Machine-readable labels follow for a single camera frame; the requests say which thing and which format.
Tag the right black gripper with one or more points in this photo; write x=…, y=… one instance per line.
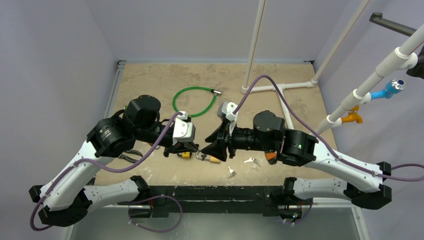
x=227, y=140

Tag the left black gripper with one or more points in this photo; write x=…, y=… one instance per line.
x=179, y=147

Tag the large brass padlock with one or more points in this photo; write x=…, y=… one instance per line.
x=204, y=157

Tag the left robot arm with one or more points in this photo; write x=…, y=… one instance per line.
x=68, y=197

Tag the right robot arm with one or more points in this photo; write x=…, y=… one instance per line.
x=359, y=182

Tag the orange hex key set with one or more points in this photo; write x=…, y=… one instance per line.
x=271, y=157

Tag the small yellow padlock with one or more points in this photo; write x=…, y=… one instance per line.
x=186, y=155

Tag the black pliers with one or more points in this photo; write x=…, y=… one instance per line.
x=131, y=155

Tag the orange faucet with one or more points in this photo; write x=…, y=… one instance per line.
x=352, y=116

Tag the blue faucet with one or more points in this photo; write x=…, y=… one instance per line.
x=393, y=87

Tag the black overhead bar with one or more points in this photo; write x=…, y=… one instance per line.
x=378, y=19

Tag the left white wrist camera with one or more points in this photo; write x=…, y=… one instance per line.
x=183, y=129

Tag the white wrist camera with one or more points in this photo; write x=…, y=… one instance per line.
x=226, y=111
x=183, y=129

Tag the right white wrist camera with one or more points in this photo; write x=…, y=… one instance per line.
x=226, y=111

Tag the green cable lock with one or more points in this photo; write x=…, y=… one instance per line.
x=196, y=99

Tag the white pvc pipe frame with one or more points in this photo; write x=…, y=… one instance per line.
x=401, y=58

